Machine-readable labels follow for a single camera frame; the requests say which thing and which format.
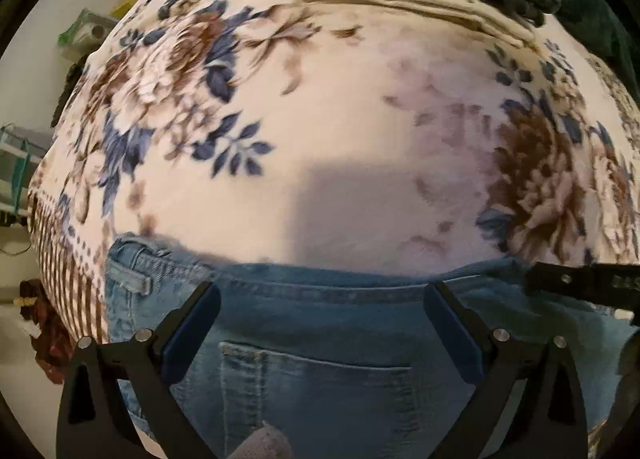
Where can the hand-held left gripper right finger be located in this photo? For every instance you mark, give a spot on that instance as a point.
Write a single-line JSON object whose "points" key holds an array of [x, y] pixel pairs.
{"points": [[457, 339]]}

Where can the cream folded cloth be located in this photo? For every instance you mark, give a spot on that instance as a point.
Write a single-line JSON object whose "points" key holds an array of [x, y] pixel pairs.
{"points": [[400, 1]]}

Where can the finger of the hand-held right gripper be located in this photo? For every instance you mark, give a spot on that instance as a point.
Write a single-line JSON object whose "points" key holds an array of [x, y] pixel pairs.
{"points": [[560, 280]]}

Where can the teal metal rack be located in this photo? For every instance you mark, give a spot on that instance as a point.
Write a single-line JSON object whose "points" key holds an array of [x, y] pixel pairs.
{"points": [[20, 164]]}

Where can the blue denim pants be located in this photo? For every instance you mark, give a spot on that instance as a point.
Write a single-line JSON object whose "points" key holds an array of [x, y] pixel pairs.
{"points": [[320, 334]]}

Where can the floral printed blanket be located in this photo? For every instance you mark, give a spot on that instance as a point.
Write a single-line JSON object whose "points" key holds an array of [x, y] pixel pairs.
{"points": [[350, 139]]}

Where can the dark red patterned cloth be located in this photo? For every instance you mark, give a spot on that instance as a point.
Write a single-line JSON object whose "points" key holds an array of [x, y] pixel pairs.
{"points": [[47, 334]]}

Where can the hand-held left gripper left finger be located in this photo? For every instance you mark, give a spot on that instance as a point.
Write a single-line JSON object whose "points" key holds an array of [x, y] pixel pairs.
{"points": [[186, 339]]}

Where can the green box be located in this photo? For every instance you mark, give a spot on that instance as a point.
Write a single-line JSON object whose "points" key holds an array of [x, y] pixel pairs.
{"points": [[82, 29]]}

